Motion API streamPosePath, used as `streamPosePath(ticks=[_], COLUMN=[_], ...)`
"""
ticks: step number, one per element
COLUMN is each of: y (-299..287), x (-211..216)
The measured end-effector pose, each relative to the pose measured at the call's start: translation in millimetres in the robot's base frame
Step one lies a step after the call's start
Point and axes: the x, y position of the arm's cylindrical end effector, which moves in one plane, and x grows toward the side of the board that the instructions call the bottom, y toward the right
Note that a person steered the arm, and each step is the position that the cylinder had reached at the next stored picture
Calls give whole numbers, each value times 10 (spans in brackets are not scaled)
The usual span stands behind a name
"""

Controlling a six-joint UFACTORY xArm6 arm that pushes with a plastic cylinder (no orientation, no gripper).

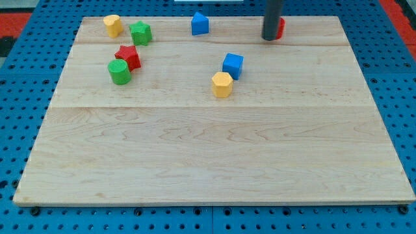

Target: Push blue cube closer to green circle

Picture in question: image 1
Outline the yellow hexagon block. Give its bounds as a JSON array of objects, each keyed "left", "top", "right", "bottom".
[{"left": 211, "top": 72, "right": 233, "bottom": 98}]

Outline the blue triangle block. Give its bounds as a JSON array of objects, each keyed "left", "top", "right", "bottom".
[{"left": 191, "top": 12, "right": 209, "bottom": 36}]

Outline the light wooden board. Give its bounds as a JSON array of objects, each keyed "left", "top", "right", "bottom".
[{"left": 13, "top": 16, "right": 415, "bottom": 207}]

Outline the green cylinder block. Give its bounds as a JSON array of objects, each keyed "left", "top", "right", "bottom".
[{"left": 107, "top": 58, "right": 131, "bottom": 85}]

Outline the red star block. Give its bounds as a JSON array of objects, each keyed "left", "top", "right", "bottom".
[{"left": 114, "top": 45, "right": 142, "bottom": 72}]

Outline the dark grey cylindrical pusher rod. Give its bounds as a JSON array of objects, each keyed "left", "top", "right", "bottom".
[{"left": 261, "top": 0, "right": 284, "bottom": 41}]

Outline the green star block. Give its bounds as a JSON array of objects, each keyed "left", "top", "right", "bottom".
[{"left": 129, "top": 21, "right": 152, "bottom": 46}]

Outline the yellow heart block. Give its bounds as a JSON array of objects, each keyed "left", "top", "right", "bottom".
[{"left": 103, "top": 14, "right": 124, "bottom": 38}]

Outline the red block behind rod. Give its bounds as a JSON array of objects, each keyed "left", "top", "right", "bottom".
[{"left": 276, "top": 17, "right": 285, "bottom": 40}]

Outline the blue cube block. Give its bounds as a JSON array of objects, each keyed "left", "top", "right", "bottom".
[{"left": 222, "top": 53, "right": 244, "bottom": 80}]

